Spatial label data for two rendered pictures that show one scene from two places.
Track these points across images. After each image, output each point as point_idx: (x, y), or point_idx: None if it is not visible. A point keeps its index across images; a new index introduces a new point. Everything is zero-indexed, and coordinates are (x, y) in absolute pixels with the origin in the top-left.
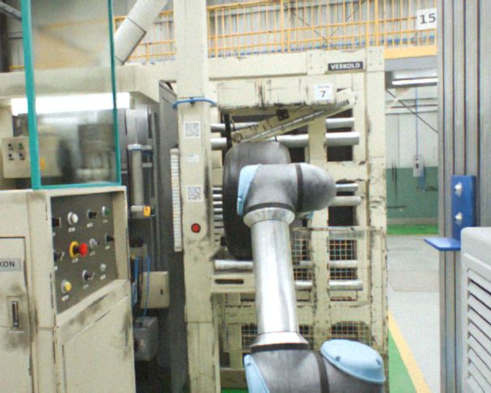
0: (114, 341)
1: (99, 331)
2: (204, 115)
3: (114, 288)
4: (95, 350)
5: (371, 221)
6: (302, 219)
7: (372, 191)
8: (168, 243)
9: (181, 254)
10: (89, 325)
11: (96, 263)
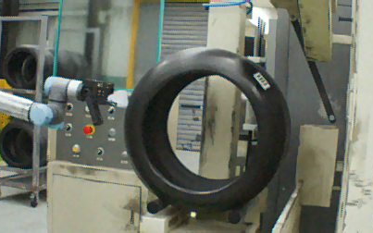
0: (110, 208)
1: (90, 188)
2: (208, 21)
3: (119, 172)
4: (83, 197)
5: (340, 226)
6: (41, 126)
7: (349, 158)
8: (275, 177)
9: (332, 206)
10: (79, 178)
11: (117, 148)
